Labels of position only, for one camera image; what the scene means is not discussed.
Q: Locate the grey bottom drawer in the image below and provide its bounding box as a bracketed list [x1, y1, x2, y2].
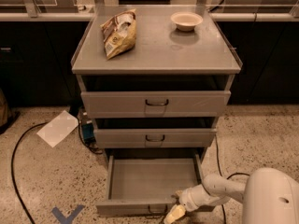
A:
[96, 148, 202, 217]

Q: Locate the yellow brown chip bag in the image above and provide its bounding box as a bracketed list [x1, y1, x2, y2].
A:
[100, 9, 136, 60]

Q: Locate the blue tape floor mark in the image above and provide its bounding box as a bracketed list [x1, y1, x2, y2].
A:
[50, 204, 86, 224]

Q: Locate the grey middle drawer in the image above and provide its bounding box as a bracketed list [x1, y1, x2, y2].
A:
[94, 128, 216, 148]

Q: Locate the black looped cable right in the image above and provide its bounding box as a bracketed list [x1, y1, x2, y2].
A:
[214, 134, 250, 224]

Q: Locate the grey top drawer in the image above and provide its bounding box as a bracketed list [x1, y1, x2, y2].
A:
[81, 91, 231, 118]

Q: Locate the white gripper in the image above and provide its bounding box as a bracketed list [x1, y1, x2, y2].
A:
[164, 185, 210, 224]

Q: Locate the white counter rail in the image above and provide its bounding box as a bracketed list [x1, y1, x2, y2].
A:
[0, 13, 299, 22]

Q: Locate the black cable left floor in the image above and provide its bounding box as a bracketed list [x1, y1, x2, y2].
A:
[10, 121, 48, 224]

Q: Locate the white paper bowl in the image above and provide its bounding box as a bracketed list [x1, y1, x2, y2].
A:
[171, 12, 203, 32]

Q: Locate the blue box on floor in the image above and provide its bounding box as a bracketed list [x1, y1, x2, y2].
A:
[81, 123, 95, 144]

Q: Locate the brown bag at left edge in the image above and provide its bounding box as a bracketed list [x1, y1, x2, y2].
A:
[0, 89, 13, 129]

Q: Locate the grey drawer cabinet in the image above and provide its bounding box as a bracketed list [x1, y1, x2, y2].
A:
[70, 5, 243, 161]

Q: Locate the white paper sheet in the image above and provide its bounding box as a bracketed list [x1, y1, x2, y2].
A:
[36, 110, 78, 147]

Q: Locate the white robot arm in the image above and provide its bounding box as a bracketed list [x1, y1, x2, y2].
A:
[164, 168, 299, 224]

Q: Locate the grey drawer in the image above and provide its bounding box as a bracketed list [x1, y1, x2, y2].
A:
[96, 148, 202, 217]
[81, 91, 231, 118]
[94, 128, 216, 148]

